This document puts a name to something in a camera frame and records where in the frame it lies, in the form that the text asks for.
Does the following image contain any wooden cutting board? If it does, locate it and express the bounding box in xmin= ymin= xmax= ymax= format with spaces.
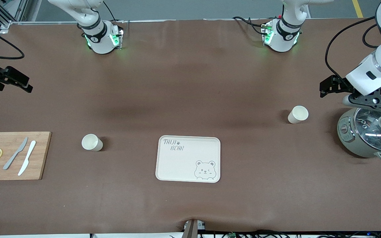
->
xmin=0 ymin=132 xmax=52 ymax=181

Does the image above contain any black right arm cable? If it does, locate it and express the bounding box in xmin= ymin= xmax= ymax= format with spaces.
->
xmin=0 ymin=21 xmax=25 ymax=60

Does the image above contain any glass pot lid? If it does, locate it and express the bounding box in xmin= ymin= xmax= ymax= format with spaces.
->
xmin=354 ymin=107 xmax=381 ymax=152

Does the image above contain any black left camera mount plate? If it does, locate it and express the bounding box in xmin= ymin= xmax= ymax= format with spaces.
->
xmin=349 ymin=83 xmax=381 ymax=110

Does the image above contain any white plastic knife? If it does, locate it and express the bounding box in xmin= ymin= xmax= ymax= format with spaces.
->
xmin=18 ymin=140 xmax=37 ymax=176

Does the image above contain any brown table mat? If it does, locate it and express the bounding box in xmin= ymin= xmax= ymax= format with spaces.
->
xmin=0 ymin=18 xmax=381 ymax=236

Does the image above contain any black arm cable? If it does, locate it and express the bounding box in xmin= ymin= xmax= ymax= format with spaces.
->
xmin=0 ymin=21 xmax=25 ymax=60
xmin=325 ymin=16 xmax=381 ymax=87

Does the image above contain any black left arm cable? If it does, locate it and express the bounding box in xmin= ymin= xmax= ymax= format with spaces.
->
xmin=325 ymin=16 xmax=381 ymax=87

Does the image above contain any grey plastic knife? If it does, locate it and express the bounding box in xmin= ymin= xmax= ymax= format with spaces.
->
xmin=3 ymin=137 xmax=28 ymax=170

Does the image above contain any white plastic cup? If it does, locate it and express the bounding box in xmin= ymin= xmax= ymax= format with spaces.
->
xmin=288 ymin=105 xmax=309 ymax=124
xmin=81 ymin=134 xmax=104 ymax=152

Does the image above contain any black base cable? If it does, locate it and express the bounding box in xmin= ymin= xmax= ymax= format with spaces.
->
xmin=103 ymin=0 xmax=125 ymax=23
xmin=233 ymin=16 xmax=267 ymax=35

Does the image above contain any grey-green electric pot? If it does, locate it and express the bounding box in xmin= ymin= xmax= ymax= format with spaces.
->
xmin=337 ymin=107 xmax=381 ymax=162

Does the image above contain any cream bear print tray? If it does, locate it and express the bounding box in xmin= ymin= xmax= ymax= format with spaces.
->
xmin=155 ymin=135 xmax=221 ymax=183

